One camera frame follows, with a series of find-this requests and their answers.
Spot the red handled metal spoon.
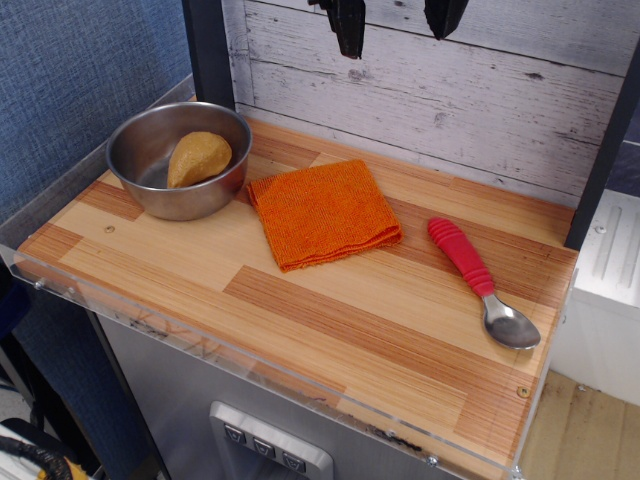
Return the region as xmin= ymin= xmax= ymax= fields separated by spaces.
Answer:
xmin=427 ymin=217 xmax=541 ymax=350

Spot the stainless steel cabinet front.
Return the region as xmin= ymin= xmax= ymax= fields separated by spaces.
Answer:
xmin=98 ymin=316 xmax=449 ymax=479

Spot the clear acrylic edge guard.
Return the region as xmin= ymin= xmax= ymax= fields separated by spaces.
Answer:
xmin=2 ymin=238 xmax=574 ymax=479

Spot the silver button control panel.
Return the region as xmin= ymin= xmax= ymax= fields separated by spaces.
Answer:
xmin=209 ymin=401 xmax=334 ymax=479

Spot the tan pear shaped toy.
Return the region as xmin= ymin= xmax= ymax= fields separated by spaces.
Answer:
xmin=167 ymin=131 xmax=232 ymax=189

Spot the black vertical frame post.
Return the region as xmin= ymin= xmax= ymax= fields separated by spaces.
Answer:
xmin=182 ymin=0 xmax=235 ymax=110

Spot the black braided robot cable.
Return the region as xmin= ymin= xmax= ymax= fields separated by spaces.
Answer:
xmin=0 ymin=435 xmax=76 ymax=480

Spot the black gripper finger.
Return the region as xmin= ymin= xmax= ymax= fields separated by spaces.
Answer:
xmin=424 ymin=0 xmax=468 ymax=40
xmin=308 ymin=0 xmax=366 ymax=59

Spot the white ridged appliance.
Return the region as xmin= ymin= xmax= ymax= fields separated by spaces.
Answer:
xmin=551 ymin=190 xmax=639 ymax=405

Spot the stainless steel bowl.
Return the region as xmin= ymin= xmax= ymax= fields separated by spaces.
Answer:
xmin=105 ymin=102 xmax=252 ymax=221

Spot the orange cloth napkin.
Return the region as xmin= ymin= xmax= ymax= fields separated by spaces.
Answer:
xmin=247 ymin=160 xmax=404 ymax=272

